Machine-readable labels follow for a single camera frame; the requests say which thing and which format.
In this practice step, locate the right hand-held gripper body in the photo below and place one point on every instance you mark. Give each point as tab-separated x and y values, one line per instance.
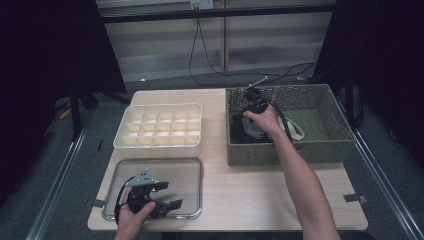
255	100

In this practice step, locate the white divided storage box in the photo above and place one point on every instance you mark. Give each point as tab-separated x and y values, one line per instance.
160	151

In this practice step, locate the person's right hand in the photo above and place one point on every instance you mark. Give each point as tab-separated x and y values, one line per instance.
266	121

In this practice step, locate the clear box lid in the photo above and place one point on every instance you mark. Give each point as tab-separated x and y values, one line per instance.
180	180

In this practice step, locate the black horizontal bar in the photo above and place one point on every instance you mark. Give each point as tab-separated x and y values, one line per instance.
233	12

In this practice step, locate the black sock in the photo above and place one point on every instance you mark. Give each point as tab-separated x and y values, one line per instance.
236	131

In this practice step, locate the black curtain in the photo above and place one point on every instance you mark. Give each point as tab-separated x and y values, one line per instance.
50	50
383	50

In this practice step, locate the grey tape piece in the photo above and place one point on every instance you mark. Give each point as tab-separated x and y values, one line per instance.
356	198
99	203

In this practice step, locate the beige sock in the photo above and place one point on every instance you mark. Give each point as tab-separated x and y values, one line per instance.
296	133

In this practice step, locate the person's left hand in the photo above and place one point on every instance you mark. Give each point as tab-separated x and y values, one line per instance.
128	223

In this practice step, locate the yellow floor scrap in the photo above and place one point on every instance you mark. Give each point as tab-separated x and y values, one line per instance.
301	78
65	114

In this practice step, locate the green woven basket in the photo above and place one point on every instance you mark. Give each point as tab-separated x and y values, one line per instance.
316	153

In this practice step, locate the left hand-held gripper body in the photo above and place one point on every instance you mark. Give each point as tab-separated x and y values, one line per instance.
138	200

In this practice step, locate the white wall socket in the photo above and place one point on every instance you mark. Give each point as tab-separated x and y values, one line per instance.
206	4

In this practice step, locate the metal floor rail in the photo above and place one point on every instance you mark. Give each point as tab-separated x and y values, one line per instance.
56	190
383	186

